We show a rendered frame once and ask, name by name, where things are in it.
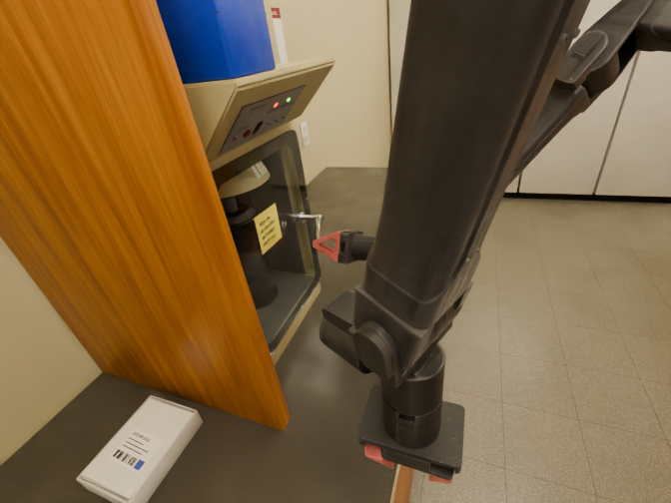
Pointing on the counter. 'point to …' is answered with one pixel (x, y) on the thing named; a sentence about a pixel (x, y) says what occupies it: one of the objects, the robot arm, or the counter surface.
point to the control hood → (256, 89)
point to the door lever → (315, 223)
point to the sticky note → (268, 228)
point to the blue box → (218, 38)
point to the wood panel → (125, 205)
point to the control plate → (261, 111)
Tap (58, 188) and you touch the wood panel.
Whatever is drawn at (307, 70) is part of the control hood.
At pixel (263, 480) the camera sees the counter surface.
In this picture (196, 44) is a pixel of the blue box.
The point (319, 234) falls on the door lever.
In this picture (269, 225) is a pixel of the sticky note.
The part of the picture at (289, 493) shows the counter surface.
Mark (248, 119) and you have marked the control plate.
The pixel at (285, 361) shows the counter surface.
